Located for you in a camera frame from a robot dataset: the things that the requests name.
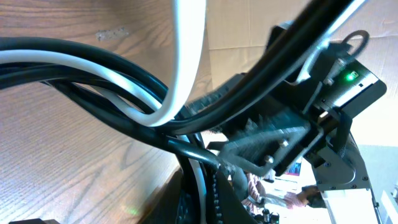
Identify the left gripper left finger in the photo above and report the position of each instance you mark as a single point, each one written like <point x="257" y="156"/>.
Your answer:
<point x="175" y="205"/>

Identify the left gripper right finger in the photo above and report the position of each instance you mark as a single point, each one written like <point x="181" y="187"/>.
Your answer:
<point x="227" y="209"/>

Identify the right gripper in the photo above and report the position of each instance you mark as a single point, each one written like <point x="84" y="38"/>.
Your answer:
<point x="259" y="151"/>

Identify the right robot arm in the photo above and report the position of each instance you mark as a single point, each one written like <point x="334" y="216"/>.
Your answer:
<point x="309" y="116"/>

